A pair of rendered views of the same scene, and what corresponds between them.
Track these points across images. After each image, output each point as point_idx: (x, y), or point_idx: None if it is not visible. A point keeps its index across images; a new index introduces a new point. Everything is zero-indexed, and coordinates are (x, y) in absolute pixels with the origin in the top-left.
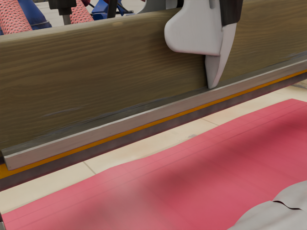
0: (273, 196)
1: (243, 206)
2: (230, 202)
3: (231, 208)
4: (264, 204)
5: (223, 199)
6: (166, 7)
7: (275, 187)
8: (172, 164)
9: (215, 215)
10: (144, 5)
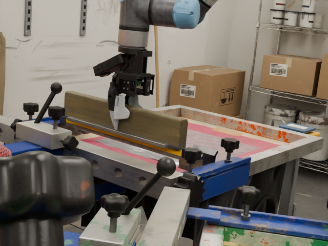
0: (135, 154)
1: (141, 157)
2: (140, 158)
3: (143, 158)
4: (140, 155)
5: (139, 158)
6: (117, 105)
7: (131, 153)
8: None
9: (147, 159)
10: (124, 105)
